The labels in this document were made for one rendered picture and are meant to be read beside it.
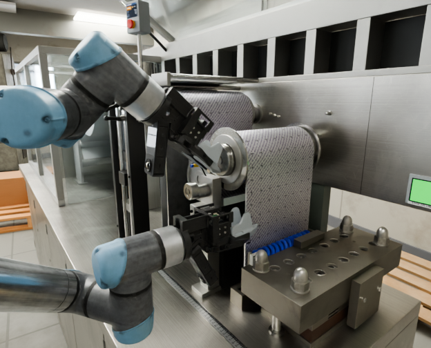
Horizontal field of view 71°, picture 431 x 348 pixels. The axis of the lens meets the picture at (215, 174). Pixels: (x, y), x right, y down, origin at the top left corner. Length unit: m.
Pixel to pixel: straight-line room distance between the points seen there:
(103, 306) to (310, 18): 0.87
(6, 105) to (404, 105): 0.75
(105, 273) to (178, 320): 0.28
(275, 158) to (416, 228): 2.58
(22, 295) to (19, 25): 6.92
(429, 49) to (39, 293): 0.87
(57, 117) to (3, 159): 6.72
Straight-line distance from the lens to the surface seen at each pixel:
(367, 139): 0.86
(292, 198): 0.81
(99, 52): 0.53
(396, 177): 0.84
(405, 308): 0.92
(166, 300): 0.83
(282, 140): 0.76
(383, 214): 3.34
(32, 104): 0.42
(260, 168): 0.70
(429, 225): 3.17
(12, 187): 4.31
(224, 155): 0.68
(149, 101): 0.56
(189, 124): 0.60
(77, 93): 0.55
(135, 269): 0.55
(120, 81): 0.54
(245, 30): 1.18
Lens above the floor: 1.39
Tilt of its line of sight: 14 degrees down
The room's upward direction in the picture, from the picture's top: straight up
